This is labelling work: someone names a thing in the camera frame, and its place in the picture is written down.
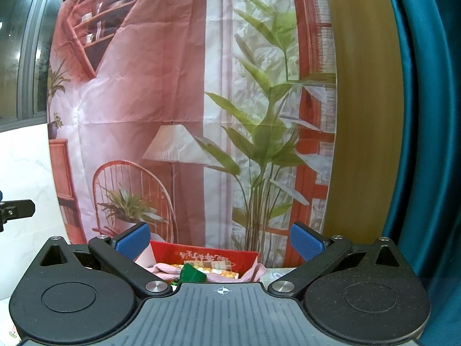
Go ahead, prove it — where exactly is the green fabric sachet with tassel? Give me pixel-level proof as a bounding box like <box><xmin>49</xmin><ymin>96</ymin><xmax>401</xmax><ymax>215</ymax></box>
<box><xmin>175</xmin><ymin>262</ymin><xmax>207</xmax><ymax>285</ymax></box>

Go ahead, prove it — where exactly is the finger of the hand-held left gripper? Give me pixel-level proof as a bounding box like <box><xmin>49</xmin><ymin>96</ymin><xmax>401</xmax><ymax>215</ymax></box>
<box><xmin>0</xmin><ymin>199</ymin><xmax>36</xmax><ymax>224</ymax></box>

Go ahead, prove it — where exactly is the red strawberry print box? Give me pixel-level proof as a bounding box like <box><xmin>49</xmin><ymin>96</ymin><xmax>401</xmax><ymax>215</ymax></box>
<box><xmin>149</xmin><ymin>240</ymin><xmax>260</xmax><ymax>284</ymax></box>

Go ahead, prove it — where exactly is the orange white snack packet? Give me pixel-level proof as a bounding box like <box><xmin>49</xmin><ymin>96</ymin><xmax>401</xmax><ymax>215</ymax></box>
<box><xmin>196</xmin><ymin>261</ymin><xmax>240</xmax><ymax>280</ymax></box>

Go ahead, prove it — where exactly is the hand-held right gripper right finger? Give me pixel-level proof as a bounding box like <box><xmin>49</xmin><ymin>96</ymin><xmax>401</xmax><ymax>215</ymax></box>
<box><xmin>268</xmin><ymin>221</ymin><xmax>409</xmax><ymax>296</ymax></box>

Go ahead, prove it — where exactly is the printed wall tapestry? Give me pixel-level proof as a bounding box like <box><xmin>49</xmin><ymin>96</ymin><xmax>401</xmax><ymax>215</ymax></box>
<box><xmin>47</xmin><ymin>0</ymin><xmax>338</xmax><ymax>272</ymax></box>

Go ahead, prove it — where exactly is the teal curtain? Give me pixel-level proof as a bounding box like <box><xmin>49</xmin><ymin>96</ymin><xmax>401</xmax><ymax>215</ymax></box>
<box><xmin>381</xmin><ymin>0</ymin><xmax>461</xmax><ymax>346</ymax></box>

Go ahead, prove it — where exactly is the pink knitted cloth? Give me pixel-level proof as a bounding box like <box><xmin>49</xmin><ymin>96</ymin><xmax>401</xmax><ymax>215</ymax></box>
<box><xmin>139</xmin><ymin>249</ymin><xmax>267</xmax><ymax>285</ymax></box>

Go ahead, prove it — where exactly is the grey window frame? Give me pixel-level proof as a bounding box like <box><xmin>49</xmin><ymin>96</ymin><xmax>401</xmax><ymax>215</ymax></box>
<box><xmin>0</xmin><ymin>0</ymin><xmax>67</xmax><ymax>132</ymax></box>

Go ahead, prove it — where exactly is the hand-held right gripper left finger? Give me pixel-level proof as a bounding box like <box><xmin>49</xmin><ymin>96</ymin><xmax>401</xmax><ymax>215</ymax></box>
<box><xmin>38</xmin><ymin>221</ymin><xmax>173</xmax><ymax>297</ymax></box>

